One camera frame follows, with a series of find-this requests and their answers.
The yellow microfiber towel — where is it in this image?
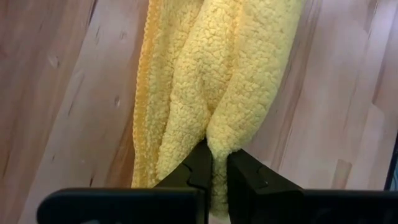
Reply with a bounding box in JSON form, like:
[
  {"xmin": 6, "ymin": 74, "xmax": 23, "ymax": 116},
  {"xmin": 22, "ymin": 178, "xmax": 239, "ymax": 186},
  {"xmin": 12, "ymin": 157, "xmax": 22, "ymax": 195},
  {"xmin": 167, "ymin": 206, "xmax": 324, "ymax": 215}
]
[{"xmin": 131, "ymin": 0, "xmax": 308, "ymax": 219}]

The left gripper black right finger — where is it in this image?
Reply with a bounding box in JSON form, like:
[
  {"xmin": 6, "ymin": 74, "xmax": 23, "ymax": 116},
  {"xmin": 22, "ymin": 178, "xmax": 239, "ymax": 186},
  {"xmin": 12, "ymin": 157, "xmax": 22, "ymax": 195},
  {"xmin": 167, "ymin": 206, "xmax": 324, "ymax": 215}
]
[{"xmin": 226, "ymin": 149, "xmax": 305, "ymax": 224}]

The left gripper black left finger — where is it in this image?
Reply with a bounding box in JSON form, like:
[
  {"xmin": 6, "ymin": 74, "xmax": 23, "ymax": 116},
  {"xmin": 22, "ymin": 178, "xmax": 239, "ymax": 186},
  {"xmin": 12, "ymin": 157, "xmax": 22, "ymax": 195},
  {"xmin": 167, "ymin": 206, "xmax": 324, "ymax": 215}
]
[{"xmin": 156, "ymin": 139, "xmax": 214, "ymax": 224}]

